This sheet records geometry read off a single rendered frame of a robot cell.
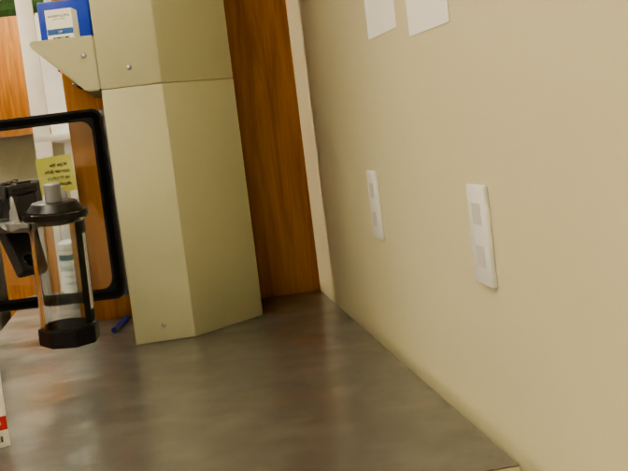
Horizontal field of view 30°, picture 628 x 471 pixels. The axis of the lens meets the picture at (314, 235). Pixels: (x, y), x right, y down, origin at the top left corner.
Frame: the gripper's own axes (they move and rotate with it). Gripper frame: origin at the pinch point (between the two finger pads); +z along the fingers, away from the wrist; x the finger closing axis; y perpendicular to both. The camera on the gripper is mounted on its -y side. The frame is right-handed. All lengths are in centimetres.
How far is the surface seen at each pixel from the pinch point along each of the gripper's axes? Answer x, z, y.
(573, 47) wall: -18, 116, 19
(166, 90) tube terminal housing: 28.7, -2.3, 19.7
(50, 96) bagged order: 86, -137, 22
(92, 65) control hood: 18.3, -9.2, 25.6
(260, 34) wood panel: 68, -19, 29
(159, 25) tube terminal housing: 29.4, -2.7, 31.4
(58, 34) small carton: 17.9, -18.4, 32.4
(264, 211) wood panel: 64, -21, -9
